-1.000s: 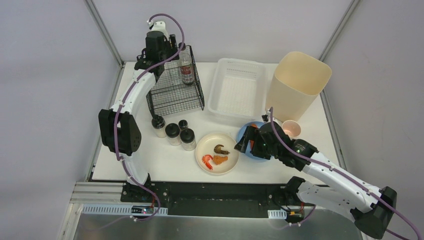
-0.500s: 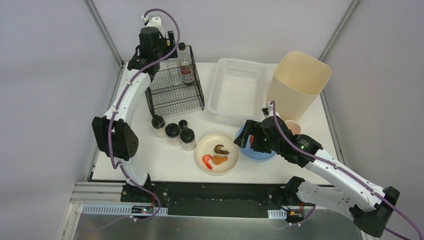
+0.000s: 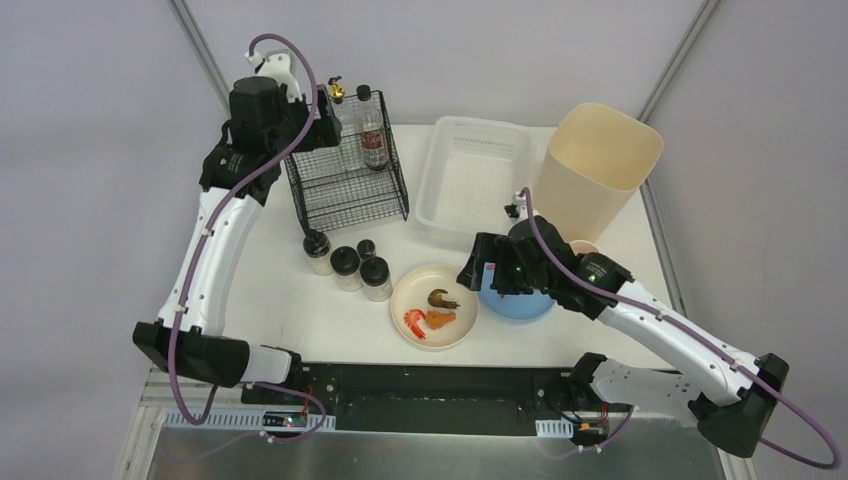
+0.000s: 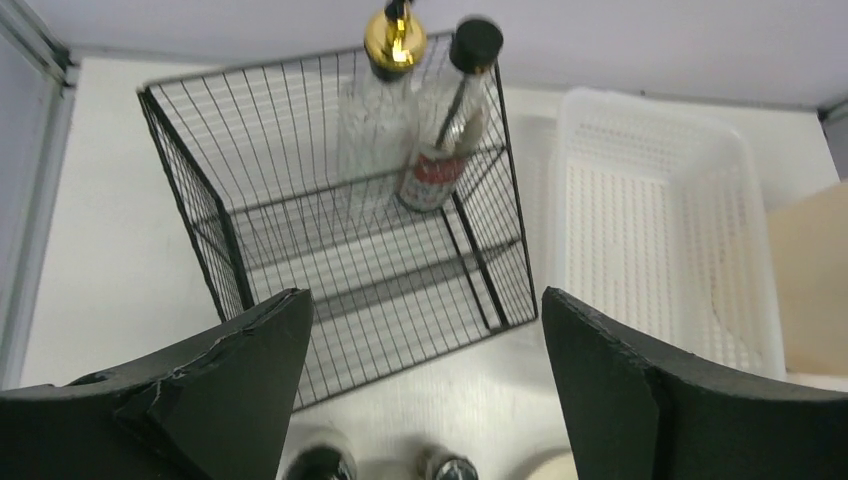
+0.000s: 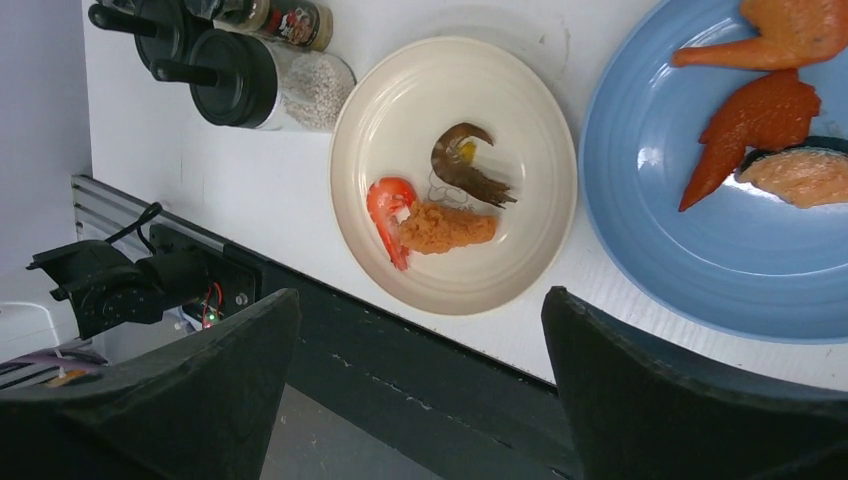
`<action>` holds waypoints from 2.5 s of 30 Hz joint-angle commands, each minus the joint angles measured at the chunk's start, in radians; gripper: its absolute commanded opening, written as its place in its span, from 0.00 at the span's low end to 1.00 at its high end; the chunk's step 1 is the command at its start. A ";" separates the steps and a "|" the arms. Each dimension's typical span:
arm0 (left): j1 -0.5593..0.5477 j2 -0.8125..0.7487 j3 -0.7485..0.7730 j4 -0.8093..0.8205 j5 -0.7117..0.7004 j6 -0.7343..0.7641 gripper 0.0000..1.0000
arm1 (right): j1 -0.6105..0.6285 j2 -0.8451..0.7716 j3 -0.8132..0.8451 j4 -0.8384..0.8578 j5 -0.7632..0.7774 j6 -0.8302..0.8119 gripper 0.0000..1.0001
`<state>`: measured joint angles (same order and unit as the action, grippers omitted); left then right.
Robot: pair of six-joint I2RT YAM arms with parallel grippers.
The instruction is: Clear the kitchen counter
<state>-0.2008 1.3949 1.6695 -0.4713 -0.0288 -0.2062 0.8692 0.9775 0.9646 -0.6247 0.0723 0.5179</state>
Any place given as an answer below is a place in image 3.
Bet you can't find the clear bottle gold spout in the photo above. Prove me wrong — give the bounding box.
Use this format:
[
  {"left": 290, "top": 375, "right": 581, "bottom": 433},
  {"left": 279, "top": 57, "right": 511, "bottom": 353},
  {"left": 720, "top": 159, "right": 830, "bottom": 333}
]
[{"left": 327, "top": 76, "right": 356, "bottom": 171}]

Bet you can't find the dark sauce bottle red label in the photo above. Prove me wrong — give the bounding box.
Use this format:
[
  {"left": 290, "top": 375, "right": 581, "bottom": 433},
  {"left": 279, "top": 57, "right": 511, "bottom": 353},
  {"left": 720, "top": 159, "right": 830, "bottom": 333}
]
[{"left": 356, "top": 84, "right": 389, "bottom": 171}]

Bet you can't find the spice jar black lid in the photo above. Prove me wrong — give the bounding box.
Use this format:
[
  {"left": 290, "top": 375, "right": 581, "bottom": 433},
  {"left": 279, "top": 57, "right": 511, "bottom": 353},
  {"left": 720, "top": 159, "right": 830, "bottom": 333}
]
[
  {"left": 359, "top": 256, "right": 393, "bottom": 302},
  {"left": 330, "top": 246, "right": 363, "bottom": 292},
  {"left": 302, "top": 229, "right": 333, "bottom": 276}
]

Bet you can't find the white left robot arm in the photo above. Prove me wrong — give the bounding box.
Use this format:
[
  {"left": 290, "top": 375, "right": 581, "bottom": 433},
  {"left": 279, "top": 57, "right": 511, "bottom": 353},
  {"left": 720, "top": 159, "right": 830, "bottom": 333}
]
[{"left": 132, "top": 50, "right": 340, "bottom": 388}]

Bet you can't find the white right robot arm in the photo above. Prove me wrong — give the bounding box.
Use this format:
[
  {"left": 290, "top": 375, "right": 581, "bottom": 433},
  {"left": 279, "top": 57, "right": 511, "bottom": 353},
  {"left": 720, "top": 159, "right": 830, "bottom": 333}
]
[{"left": 456, "top": 205, "right": 788, "bottom": 458}]

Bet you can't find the blue round plate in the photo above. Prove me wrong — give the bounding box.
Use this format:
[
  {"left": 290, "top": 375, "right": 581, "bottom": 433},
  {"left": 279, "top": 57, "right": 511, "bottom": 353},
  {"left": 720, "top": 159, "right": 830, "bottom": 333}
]
[{"left": 478, "top": 266, "right": 556, "bottom": 325}]

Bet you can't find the pink cup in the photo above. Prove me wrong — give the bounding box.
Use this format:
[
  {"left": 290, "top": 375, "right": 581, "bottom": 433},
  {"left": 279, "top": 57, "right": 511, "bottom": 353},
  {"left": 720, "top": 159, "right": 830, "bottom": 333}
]
[{"left": 569, "top": 240, "right": 599, "bottom": 255}]

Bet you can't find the brown toy shrimp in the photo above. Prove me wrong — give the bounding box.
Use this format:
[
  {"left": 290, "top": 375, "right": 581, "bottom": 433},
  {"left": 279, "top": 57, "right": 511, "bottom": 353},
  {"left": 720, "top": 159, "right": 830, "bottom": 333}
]
[{"left": 427, "top": 289, "right": 460, "bottom": 310}]

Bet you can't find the white plastic perforated basket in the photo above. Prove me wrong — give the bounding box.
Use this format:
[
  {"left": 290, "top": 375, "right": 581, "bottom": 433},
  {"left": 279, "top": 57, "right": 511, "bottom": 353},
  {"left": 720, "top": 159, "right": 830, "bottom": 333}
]
[{"left": 414, "top": 116, "right": 536, "bottom": 239}]

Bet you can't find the cream round plate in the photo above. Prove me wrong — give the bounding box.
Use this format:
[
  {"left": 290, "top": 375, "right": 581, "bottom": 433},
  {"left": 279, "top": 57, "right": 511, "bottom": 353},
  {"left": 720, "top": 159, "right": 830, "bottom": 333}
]
[{"left": 390, "top": 265, "right": 480, "bottom": 351}]

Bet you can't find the orange fried food piece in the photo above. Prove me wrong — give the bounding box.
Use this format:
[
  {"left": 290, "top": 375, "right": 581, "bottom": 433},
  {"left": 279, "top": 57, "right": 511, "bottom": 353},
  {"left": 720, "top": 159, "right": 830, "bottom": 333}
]
[{"left": 425, "top": 310, "right": 456, "bottom": 330}]

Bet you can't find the red toy shrimp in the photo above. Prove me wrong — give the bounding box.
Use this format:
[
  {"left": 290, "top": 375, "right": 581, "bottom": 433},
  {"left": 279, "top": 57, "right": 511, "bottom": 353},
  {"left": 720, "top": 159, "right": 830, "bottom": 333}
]
[{"left": 404, "top": 309, "right": 426, "bottom": 340}]

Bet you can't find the small dark taped spice jar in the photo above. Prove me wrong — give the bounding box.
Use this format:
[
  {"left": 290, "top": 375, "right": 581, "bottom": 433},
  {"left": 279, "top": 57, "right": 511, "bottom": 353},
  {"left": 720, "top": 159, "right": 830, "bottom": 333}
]
[{"left": 356, "top": 239, "right": 376, "bottom": 261}]

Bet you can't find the beige plastic waste bin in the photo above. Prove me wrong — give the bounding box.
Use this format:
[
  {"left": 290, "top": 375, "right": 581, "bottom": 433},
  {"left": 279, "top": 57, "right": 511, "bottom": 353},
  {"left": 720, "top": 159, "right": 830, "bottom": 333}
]
[{"left": 530, "top": 103, "right": 664, "bottom": 242}]

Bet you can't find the black wire basket rack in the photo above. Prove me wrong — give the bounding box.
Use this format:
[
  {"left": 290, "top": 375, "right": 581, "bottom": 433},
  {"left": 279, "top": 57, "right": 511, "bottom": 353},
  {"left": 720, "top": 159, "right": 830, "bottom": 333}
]
[{"left": 284, "top": 85, "right": 410, "bottom": 233}]

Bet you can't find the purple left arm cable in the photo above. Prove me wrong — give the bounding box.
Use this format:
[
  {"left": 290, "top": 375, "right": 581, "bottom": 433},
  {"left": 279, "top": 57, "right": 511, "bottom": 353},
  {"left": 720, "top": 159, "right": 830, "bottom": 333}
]
[{"left": 165, "top": 33, "right": 327, "bottom": 445}]

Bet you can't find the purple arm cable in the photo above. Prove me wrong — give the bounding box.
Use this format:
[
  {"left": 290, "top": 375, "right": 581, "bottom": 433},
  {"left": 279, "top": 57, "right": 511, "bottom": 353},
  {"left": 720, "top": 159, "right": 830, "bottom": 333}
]
[
  {"left": 517, "top": 186, "right": 844, "bottom": 472},
  {"left": 165, "top": 33, "right": 327, "bottom": 445}
]

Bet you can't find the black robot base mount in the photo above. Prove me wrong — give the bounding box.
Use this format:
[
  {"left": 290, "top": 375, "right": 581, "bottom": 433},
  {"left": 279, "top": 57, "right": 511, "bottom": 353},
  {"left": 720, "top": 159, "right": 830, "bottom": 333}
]
[{"left": 241, "top": 362, "right": 606, "bottom": 437}]

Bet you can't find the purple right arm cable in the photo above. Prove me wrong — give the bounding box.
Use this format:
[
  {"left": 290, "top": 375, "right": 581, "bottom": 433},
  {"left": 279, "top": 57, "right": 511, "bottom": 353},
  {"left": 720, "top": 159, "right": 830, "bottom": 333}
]
[{"left": 517, "top": 186, "right": 844, "bottom": 472}]

